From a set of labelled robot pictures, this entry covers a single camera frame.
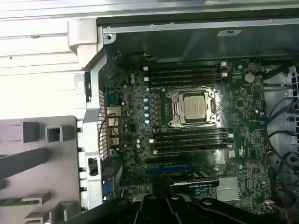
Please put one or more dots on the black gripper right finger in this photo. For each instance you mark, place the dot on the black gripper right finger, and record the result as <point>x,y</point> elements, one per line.
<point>210,214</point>

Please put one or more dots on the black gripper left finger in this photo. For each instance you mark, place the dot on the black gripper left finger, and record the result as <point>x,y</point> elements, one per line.
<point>130,212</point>

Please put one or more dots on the green RAM stick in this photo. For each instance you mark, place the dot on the green RAM stick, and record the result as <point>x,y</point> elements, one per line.
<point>11,202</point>

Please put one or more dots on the RAM slot white clips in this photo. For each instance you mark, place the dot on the RAM slot white clips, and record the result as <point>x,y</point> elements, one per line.
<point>190,149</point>
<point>190,138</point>
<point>146,68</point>
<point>184,76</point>

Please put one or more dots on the RAM slot black clips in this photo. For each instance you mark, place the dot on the RAM slot black clips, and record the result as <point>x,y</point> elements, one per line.
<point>190,133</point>
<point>190,143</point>
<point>184,71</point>
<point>184,82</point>

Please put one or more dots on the silver finned heat sink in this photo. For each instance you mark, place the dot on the silver finned heat sink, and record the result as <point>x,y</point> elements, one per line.
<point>227,189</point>

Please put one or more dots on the black graphics card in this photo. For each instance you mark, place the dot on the black graphics card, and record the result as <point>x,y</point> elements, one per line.
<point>198,185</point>

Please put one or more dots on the blue expansion slot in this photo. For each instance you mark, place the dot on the blue expansion slot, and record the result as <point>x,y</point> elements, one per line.
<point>168,169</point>

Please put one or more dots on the black expansion slot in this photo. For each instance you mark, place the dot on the black expansion slot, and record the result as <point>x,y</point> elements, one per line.
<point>168,160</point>

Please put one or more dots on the grey parts rack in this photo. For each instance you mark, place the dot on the grey parts rack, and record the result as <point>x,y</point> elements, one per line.
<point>58,158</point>

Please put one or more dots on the black CPU socket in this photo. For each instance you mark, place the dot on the black CPU socket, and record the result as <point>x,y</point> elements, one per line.
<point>169,123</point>

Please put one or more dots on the silver CPU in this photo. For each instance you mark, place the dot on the silver CPU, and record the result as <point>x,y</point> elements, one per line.
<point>195,107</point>

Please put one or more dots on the green motherboard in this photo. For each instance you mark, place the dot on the green motherboard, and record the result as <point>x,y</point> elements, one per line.
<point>245,112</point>

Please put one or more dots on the silver coin battery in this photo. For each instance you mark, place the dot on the silver coin battery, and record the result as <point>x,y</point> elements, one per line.
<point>249,77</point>

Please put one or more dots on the metal disk bay cage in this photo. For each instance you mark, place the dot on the metal disk bay cage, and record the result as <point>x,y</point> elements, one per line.
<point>294,80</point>

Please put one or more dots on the black open PC case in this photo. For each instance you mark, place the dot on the black open PC case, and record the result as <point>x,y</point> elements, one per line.
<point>187,44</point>

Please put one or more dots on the white case sticker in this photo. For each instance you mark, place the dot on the white case sticker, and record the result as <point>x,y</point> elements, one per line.
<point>229,32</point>

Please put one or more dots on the metal socket cover frame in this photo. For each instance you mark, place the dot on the metal socket cover frame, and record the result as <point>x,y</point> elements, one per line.
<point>176,107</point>

